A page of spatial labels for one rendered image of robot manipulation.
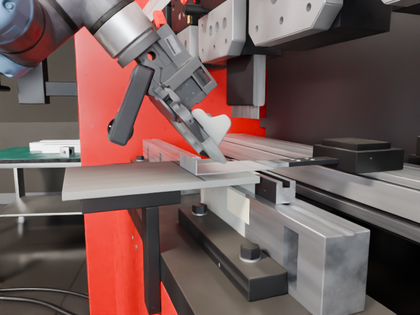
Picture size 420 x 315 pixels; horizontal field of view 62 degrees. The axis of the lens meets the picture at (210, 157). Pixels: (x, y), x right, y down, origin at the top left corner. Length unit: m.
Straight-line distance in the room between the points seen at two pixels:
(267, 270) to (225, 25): 0.36
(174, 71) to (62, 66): 3.69
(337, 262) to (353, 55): 0.81
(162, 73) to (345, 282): 0.35
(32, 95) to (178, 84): 1.47
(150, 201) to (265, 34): 0.28
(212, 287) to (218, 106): 1.09
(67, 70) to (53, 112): 0.47
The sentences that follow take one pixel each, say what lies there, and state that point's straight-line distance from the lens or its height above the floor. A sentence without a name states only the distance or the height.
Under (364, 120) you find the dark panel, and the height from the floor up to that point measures 1.05.
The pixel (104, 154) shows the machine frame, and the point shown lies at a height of 0.91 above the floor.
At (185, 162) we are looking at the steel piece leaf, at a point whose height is 1.01.
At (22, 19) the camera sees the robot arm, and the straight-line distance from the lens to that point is 0.38.
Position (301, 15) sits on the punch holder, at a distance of 0.38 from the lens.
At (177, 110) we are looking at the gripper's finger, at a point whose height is 1.09.
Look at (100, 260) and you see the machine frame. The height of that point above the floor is 0.49.
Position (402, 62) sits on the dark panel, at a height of 1.20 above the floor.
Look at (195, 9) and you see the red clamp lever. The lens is 0.62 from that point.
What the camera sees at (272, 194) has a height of 0.98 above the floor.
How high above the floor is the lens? 1.10
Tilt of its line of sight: 9 degrees down
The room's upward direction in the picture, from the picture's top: straight up
